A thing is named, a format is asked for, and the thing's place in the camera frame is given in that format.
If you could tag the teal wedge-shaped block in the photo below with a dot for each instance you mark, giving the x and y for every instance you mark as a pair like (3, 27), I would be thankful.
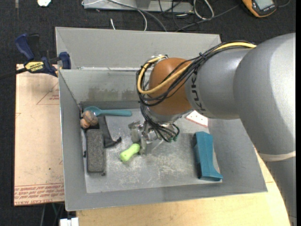
(205, 156)

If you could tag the dark grey sponge block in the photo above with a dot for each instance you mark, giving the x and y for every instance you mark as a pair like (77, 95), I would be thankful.
(95, 152)

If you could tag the grey metal bin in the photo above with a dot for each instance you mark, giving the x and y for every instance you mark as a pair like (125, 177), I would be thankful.
(117, 48)

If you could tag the brown cardboard board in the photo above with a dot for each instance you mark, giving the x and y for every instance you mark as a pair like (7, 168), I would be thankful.
(37, 138)

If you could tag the lime green toy pear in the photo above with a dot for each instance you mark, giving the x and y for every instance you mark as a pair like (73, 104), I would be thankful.
(128, 152)

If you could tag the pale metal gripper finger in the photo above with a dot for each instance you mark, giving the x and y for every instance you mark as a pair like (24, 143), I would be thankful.
(143, 147)
(135, 135)

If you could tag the teal plastic spoon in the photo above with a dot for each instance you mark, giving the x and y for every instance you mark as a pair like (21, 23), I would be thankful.
(110, 112)

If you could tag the black cloth strip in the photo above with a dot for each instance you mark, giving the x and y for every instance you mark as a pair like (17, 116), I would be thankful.
(107, 135)

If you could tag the brown toy animal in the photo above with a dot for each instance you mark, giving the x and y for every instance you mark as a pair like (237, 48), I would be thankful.
(89, 118)

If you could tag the white card with red edge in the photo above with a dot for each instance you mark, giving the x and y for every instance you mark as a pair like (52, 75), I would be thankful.
(198, 120)

